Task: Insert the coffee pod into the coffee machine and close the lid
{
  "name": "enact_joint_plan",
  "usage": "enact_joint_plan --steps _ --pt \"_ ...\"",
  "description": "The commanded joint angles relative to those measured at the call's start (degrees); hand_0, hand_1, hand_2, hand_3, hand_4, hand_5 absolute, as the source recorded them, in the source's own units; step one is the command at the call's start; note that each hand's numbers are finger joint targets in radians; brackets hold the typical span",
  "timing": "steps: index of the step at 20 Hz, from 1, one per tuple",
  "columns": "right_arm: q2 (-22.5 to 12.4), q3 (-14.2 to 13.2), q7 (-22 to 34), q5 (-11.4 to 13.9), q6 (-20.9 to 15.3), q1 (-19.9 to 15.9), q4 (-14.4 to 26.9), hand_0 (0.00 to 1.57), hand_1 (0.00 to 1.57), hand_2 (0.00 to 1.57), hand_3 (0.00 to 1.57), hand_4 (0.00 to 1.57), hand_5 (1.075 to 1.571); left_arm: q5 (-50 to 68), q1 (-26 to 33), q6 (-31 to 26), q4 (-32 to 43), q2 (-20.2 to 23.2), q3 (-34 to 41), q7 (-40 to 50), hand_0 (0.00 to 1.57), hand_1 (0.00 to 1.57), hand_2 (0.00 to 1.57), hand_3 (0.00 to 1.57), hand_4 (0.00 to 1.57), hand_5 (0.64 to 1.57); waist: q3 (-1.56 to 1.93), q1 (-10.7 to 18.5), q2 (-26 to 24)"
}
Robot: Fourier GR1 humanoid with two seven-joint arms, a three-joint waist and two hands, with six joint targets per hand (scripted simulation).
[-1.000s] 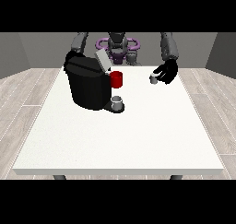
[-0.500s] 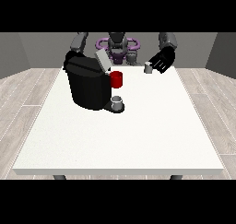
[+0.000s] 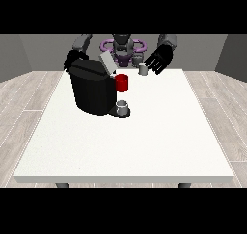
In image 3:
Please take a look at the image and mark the grey robot trunk purple rings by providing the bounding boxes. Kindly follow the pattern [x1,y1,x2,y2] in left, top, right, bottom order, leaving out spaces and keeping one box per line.
[99,34,148,68]

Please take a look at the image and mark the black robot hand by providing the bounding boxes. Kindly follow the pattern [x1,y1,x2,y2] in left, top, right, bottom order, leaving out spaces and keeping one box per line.
[144,43,174,76]
[63,49,90,72]

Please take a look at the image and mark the small grey cup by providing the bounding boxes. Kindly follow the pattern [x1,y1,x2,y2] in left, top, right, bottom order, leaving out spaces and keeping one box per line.
[116,99,129,116]

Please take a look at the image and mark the red pod holder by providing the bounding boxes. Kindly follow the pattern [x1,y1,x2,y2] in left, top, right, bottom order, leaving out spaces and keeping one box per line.
[115,73,129,93]

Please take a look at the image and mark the black coffee machine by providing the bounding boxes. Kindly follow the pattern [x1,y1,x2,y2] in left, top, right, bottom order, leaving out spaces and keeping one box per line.
[69,59,132,119]

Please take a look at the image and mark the pale grey machine lid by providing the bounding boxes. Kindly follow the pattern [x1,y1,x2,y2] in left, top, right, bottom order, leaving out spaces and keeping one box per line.
[98,50,118,76]

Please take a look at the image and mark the small grey coffee pod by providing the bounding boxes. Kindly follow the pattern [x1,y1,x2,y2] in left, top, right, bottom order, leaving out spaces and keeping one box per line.
[138,62,149,76]

